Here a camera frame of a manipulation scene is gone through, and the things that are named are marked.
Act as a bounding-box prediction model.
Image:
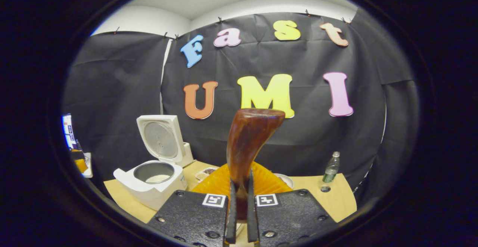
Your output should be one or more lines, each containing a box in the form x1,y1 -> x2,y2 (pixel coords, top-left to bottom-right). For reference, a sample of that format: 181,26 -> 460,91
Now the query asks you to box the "white plate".
274,173 -> 295,189

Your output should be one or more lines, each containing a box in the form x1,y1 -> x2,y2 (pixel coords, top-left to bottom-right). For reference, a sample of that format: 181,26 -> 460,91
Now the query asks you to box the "small white tray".
195,167 -> 219,181

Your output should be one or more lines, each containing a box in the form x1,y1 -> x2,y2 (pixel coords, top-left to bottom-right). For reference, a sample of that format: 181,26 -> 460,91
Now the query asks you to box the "black backdrop cloth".
62,8 -> 420,203

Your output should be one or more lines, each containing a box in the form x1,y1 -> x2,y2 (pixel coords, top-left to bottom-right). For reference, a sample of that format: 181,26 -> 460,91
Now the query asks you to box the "computer monitor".
62,113 -> 77,150

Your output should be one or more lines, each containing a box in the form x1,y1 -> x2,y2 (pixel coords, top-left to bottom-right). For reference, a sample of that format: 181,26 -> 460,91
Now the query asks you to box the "clear plastic water bottle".
322,151 -> 341,183

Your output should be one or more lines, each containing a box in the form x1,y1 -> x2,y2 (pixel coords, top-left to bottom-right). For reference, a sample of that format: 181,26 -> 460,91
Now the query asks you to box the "white rice cooker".
113,115 -> 188,211

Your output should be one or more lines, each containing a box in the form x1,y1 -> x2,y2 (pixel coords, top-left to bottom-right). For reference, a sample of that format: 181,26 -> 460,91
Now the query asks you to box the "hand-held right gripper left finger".
148,162 -> 238,247

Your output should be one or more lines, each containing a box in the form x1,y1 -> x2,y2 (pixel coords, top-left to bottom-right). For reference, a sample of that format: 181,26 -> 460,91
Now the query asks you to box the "brown wooden spoon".
226,108 -> 286,221

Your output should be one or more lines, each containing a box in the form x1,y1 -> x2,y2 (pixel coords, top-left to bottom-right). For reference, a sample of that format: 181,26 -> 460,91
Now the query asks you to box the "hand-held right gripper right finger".
246,161 -> 338,247

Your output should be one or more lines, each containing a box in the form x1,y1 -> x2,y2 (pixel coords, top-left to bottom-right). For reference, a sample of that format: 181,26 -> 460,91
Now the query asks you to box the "white toaster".
181,142 -> 195,167

